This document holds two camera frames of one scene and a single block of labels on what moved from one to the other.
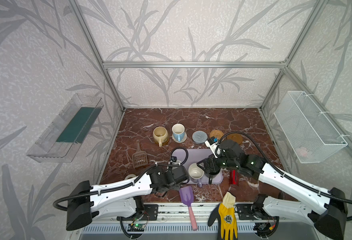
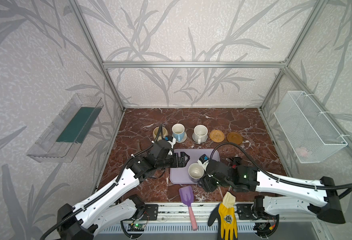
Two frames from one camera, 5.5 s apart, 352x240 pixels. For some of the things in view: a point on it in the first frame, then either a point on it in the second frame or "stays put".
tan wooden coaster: x=217 y=133 stays put
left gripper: x=179 y=177 -> x=177 y=160
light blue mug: x=178 y=130 stays put
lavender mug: x=196 y=174 stays put
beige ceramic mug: x=160 y=135 stays put
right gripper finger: x=208 y=166 -> x=208 y=183
